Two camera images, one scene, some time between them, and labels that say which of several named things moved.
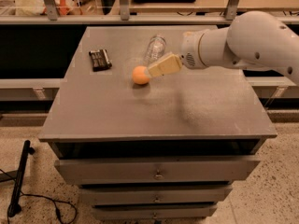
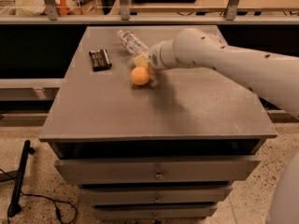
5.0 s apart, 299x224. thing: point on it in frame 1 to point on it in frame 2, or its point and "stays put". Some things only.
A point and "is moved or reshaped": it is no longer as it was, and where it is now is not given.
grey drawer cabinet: [168, 148] stays put
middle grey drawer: [156, 195] stays put
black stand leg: [14, 210] stays put
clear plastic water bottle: [156, 49] is moved or reshaped
